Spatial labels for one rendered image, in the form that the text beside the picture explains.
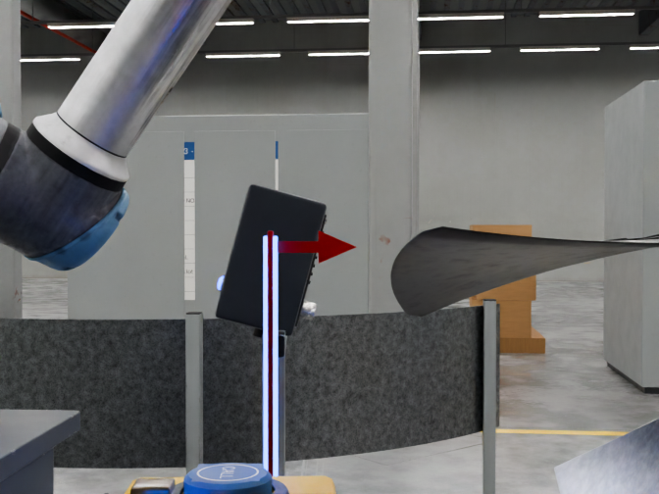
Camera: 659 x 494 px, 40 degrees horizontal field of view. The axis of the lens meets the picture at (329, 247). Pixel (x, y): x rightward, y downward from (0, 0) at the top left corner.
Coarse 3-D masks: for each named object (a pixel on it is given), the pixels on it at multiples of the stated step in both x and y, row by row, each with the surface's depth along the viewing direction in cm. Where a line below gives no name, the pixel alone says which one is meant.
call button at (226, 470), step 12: (204, 468) 42; (216, 468) 42; (228, 468) 42; (240, 468) 42; (252, 468) 42; (192, 480) 40; (204, 480) 40; (216, 480) 40; (228, 480) 40; (240, 480) 40; (252, 480) 40; (264, 480) 40; (192, 492) 40; (204, 492) 40; (216, 492) 39; (228, 492) 39; (240, 492) 39; (252, 492) 40; (264, 492) 40
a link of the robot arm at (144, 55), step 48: (144, 0) 92; (192, 0) 91; (144, 48) 92; (192, 48) 94; (96, 96) 93; (144, 96) 94; (48, 144) 92; (96, 144) 94; (0, 192) 91; (48, 192) 93; (96, 192) 95; (0, 240) 96; (48, 240) 95; (96, 240) 96
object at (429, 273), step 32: (416, 256) 63; (448, 256) 63; (480, 256) 64; (512, 256) 65; (544, 256) 66; (576, 256) 69; (608, 256) 73; (416, 288) 72; (448, 288) 73; (480, 288) 76
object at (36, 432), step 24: (0, 432) 86; (24, 432) 86; (48, 432) 87; (72, 432) 93; (0, 456) 77; (24, 456) 81; (48, 456) 90; (0, 480) 76; (24, 480) 84; (48, 480) 90
